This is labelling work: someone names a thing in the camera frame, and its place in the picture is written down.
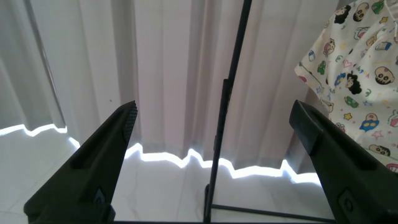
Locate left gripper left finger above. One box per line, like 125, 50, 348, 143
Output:
23, 100, 139, 222

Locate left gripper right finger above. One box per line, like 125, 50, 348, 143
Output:
289, 99, 398, 222

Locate cream printed shorts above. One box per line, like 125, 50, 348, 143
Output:
294, 0, 398, 174

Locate black clothes rack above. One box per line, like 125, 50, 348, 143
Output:
202, 0, 337, 223

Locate white curtain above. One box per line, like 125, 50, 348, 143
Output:
0, 0, 343, 186

